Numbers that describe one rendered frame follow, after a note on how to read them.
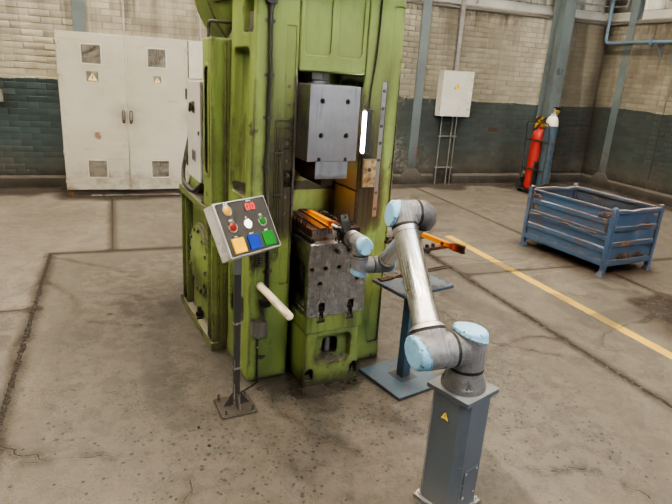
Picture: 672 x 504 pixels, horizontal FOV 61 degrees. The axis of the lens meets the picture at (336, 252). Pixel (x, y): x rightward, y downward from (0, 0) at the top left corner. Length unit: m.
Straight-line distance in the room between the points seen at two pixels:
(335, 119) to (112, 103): 5.37
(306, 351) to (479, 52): 8.00
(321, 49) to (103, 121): 5.32
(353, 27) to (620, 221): 3.90
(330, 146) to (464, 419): 1.56
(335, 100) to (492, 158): 8.10
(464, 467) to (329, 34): 2.25
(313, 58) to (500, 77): 7.91
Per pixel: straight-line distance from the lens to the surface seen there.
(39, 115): 8.88
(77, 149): 8.26
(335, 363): 3.53
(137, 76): 8.15
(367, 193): 3.45
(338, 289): 3.31
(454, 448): 2.56
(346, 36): 3.29
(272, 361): 3.57
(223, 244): 2.75
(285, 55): 3.13
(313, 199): 3.68
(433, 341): 2.30
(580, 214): 6.50
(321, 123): 3.08
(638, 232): 6.70
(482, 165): 10.93
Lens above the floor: 1.85
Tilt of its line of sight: 18 degrees down
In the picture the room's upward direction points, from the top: 4 degrees clockwise
